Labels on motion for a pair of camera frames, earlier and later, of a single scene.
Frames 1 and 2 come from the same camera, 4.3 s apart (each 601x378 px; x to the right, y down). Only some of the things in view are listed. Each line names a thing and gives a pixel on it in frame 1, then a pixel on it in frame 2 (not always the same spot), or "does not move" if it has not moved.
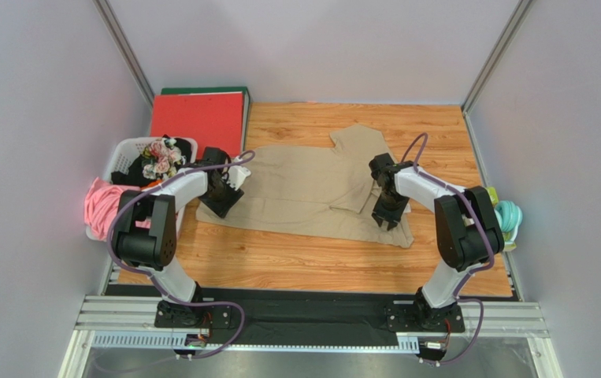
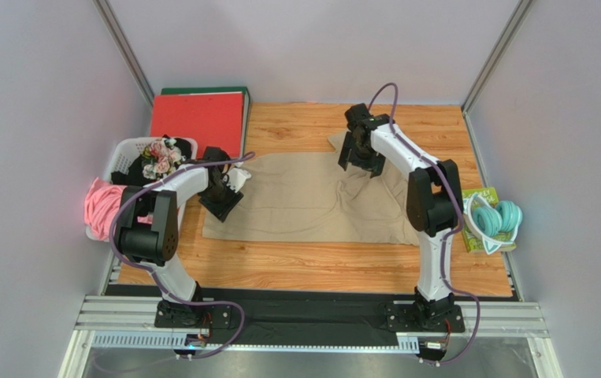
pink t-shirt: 102,203 does not move
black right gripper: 387,208 to 361,161
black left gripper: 222,208 does not move
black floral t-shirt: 157,161 does not move
